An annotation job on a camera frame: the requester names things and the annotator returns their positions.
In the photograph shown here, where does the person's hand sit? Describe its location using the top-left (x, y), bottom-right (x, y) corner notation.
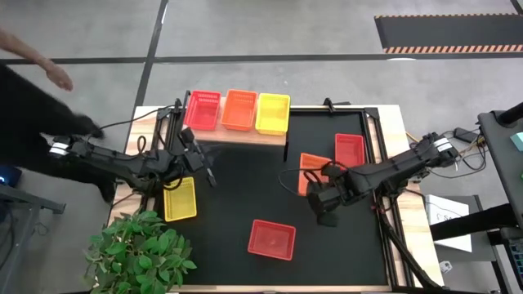
top-left (43, 64), bottom-right (75, 92)

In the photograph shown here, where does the wooden shelf board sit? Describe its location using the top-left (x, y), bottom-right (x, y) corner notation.
top-left (186, 97), bottom-right (288, 148)

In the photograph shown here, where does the black power adapter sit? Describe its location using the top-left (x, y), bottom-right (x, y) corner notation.
top-left (453, 127), bottom-right (477, 144)

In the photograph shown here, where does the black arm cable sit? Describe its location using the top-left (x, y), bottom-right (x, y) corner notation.
top-left (279, 166), bottom-right (328, 197)
top-left (97, 105), bottom-right (177, 154)

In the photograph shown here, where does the person's forearm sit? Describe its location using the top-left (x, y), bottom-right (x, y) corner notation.
top-left (0, 27), bottom-right (52, 73)

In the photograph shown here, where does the person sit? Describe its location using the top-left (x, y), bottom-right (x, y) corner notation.
top-left (0, 63), bottom-right (118, 203)

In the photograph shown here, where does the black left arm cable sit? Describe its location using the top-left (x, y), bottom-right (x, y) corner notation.
top-left (97, 105), bottom-right (177, 154)

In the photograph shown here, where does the black clamp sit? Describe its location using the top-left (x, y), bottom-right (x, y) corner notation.
top-left (321, 96), bottom-right (352, 112)

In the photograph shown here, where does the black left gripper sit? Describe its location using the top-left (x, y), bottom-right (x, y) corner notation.
top-left (182, 140), bottom-right (217, 188)

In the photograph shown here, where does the black beam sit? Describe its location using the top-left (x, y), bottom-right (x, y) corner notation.
top-left (429, 203), bottom-right (523, 242)

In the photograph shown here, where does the black table mat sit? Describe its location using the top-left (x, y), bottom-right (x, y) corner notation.
top-left (165, 109), bottom-right (389, 287)

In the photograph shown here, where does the hazard-striped black floor mat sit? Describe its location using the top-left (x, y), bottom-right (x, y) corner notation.
top-left (373, 13), bottom-right (523, 55)

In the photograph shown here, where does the black desk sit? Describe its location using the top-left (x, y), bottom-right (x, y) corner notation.
top-left (476, 101), bottom-right (523, 229)

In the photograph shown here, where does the grey desk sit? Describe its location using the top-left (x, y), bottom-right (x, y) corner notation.
top-left (0, 183), bottom-right (66, 294)

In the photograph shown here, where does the white paper sheet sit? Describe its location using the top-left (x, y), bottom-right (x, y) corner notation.
top-left (424, 194), bottom-right (474, 253)

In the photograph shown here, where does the red slotted plastic basket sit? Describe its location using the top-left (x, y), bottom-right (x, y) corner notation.
top-left (333, 132), bottom-right (366, 169)
top-left (247, 219), bottom-right (297, 262)
top-left (183, 89), bottom-right (222, 132)

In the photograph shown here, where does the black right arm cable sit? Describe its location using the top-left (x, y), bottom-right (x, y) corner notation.
top-left (279, 166), bottom-right (328, 197)

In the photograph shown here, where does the green leafy potted plant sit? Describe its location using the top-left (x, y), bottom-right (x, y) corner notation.
top-left (83, 207), bottom-right (198, 294)

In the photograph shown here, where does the black shelf side panel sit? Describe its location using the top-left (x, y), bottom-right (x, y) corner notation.
top-left (283, 96), bottom-right (292, 163)

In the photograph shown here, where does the black device with blue light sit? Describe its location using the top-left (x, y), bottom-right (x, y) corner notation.
top-left (0, 165), bottom-right (24, 187)

